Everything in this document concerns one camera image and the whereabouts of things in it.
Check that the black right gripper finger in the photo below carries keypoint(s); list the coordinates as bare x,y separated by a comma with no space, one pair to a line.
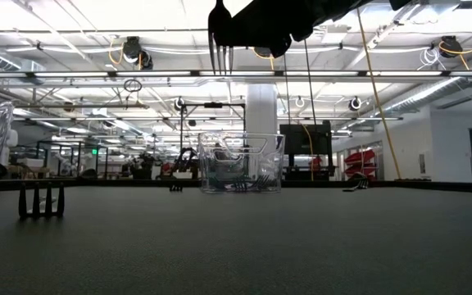
264,24

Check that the white building pillar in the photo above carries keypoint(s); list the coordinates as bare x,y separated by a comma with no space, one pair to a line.
261,108

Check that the black cabinet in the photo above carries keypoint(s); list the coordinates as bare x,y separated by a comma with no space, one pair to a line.
301,141

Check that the red storage bin rack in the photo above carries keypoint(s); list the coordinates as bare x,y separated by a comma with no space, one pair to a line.
361,157

